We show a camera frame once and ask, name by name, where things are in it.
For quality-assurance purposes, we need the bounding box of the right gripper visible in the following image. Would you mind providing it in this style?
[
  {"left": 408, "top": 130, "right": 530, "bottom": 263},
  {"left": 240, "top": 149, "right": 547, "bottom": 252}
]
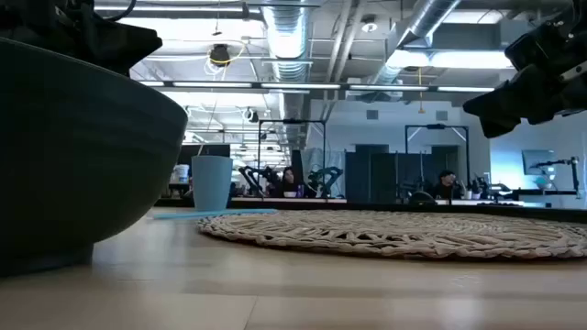
[{"left": 462, "top": 0, "right": 587, "bottom": 138}]

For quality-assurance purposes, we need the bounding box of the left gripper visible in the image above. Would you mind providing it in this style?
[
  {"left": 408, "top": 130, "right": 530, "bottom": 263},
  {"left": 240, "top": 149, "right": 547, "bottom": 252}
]
[{"left": 0, "top": 0, "right": 163, "bottom": 77}]

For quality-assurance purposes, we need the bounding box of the black bowl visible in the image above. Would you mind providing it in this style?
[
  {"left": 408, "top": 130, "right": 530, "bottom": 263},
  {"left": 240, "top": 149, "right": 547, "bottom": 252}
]
[{"left": 0, "top": 36, "right": 189, "bottom": 279}]

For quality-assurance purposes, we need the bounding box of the blue plastic cup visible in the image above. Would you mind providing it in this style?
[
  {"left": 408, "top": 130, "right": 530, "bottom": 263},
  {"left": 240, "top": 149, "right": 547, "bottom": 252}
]
[{"left": 191, "top": 155, "right": 234, "bottom": 213}]

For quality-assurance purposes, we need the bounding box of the light blue plastic utensil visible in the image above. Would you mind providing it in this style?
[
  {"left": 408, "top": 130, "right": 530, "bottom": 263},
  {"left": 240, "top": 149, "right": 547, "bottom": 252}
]
[{"left": 153, "top": 208, "right": 279, "bottom": 221}]

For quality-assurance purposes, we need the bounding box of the person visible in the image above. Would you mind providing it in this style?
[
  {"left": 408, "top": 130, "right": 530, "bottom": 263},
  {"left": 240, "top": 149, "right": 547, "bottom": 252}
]
[
  {"left": 433, "top": 170, "right": 465, "bottom": 201},
  {"left": 274, "top": 166, "right": 304, "bottom": 199}
]

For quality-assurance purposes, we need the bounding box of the black ceiling device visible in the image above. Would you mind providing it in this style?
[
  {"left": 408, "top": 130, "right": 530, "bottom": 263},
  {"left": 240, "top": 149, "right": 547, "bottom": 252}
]
[{"left": 209, "top": 43, "right": 232, "bottom": 68}]

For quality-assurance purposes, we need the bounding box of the white bucket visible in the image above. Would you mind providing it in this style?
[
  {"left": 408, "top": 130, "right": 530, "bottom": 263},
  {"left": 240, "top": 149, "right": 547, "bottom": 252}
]
[{"left": 172, "top": 163, "right": 191, "bottom": 184}]

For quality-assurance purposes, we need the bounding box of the long ceiling light strip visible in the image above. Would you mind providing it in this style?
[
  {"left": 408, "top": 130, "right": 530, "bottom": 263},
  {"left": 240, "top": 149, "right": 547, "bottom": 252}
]
[{"left": 137, "top": 80, "right": 496, "bottom": 94}]

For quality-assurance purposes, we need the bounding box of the black background rig frame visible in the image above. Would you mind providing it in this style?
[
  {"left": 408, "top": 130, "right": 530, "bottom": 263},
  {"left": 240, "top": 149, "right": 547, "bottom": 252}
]
[
  {"left": 257, "top": 118, "right": 327, "bottom": 199},
  {"left": 404, "top": 123, "right": 471, "bottom": 187}
]

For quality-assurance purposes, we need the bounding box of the black aluminium table frame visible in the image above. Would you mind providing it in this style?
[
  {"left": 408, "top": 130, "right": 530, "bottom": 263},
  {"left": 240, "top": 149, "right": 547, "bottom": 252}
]
[{"left": 155, "top": 197, "right": 587, "bottom": 225}]

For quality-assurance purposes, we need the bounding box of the silver ceiling duct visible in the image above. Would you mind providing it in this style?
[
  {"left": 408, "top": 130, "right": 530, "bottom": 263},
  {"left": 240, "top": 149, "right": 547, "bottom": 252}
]
[
  {"left": 366, "top": 0, "right": 462, "bottom": 88},
  {"left": 261, "top": 3, "right": 314, "bottom": 83}
]

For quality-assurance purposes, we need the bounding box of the black partition wall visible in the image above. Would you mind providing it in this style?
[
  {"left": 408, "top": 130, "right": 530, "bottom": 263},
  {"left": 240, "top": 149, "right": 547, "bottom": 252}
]
[{"left": 344, "top": 145, "right": 469, "bottom": 205}]

